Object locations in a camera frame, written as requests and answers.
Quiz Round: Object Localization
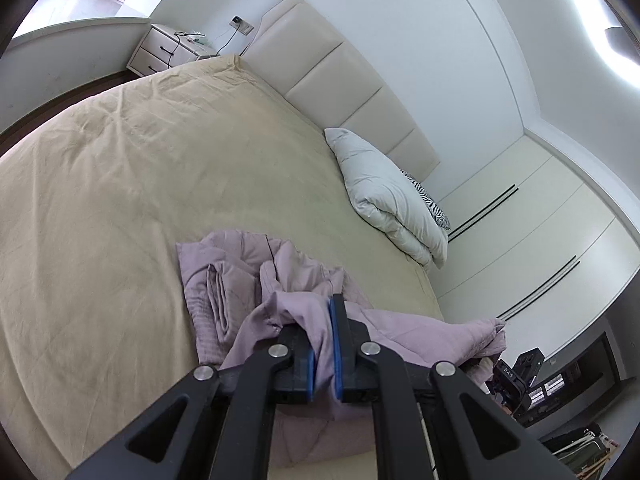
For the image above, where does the white window ledge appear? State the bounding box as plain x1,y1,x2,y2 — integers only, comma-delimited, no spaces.
0,0,151,131

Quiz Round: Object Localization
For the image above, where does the white wardrobe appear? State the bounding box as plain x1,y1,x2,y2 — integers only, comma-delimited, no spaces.
430,135,640,351

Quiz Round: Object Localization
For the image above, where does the mauve hooded down jacket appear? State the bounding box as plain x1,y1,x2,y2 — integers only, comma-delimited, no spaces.
176,229,507,466

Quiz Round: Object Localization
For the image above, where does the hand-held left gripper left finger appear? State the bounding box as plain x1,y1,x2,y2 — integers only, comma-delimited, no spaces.
65,322,317,480

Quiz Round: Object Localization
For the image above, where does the white nightstand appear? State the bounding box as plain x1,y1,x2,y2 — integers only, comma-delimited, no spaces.
127,24,218,77

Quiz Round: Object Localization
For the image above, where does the white folded duvet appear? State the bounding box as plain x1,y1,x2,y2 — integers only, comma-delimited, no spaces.
324,127,449,268

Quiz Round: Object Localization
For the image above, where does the bed with beige sheet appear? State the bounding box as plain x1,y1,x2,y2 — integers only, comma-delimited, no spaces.
0,54,446,480

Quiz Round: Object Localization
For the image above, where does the black charging cable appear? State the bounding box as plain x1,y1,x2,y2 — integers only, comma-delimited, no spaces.
167,25,248,68

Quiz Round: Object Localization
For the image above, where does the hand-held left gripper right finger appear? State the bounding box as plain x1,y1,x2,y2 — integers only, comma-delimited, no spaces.
327,294,576,480

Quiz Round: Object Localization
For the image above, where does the cream padded headboard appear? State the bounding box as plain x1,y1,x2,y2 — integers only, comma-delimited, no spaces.
242,0,441,183

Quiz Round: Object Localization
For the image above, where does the dark green bag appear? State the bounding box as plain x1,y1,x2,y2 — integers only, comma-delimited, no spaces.
542,425,621,478

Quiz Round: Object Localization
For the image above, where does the zebra print pillow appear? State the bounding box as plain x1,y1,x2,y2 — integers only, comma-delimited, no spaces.
400,167,452,231

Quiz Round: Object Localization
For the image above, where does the dark low cabinet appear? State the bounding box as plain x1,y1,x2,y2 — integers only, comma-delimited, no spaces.
520,330,626,426

